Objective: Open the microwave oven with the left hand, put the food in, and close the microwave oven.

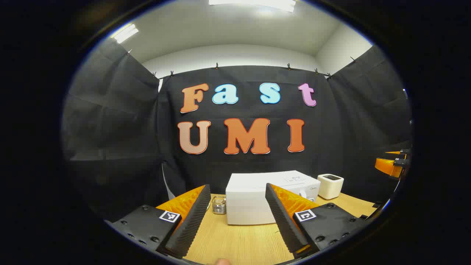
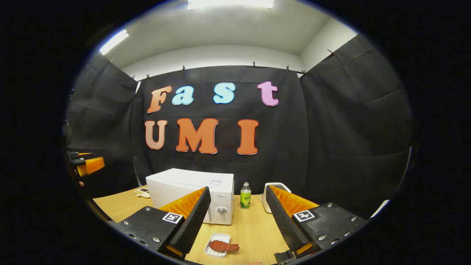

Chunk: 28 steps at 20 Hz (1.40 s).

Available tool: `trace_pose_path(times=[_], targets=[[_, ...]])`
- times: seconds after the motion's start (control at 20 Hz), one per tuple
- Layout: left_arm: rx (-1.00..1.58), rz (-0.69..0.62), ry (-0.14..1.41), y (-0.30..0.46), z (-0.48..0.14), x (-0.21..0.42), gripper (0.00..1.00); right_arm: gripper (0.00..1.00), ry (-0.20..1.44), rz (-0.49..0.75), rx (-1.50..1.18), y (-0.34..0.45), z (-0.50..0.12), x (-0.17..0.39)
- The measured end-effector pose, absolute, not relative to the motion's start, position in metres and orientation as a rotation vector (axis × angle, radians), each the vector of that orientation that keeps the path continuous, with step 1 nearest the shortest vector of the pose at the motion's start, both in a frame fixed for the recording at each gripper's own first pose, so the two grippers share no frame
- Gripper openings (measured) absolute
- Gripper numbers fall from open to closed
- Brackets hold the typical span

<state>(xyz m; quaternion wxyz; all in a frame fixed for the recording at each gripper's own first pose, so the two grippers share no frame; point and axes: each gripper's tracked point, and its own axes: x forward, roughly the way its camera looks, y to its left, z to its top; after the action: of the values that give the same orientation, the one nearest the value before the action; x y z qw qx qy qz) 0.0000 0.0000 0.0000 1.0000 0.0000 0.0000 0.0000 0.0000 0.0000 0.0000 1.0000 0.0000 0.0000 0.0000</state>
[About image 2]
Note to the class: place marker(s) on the white divided snack dish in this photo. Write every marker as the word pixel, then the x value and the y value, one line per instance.
pixel 142 192

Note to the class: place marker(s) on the white toaster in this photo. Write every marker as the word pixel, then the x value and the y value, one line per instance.
pixel 275 186

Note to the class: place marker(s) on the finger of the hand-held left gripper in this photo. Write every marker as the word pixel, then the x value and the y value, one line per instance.
pixel 78 155
pixel 90 165

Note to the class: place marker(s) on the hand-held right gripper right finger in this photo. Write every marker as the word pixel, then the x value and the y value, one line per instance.
pixel 281 219

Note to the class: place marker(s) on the ceiling light panel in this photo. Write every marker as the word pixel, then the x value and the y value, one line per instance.
pixel 230 3
pixel 114 41

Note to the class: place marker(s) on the small white rectangular tray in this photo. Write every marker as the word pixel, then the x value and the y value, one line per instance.
pixel 217 237

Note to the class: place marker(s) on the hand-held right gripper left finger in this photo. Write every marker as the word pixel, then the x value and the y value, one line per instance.
pixel 197 217

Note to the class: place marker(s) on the green label drink bottle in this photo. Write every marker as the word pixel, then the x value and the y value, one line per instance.
pixel 245 198

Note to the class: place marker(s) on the red meat strip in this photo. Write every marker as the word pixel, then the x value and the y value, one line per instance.
pixel 222 246

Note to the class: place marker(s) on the white microwave oven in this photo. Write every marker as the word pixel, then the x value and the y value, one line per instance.
pixel 176 184

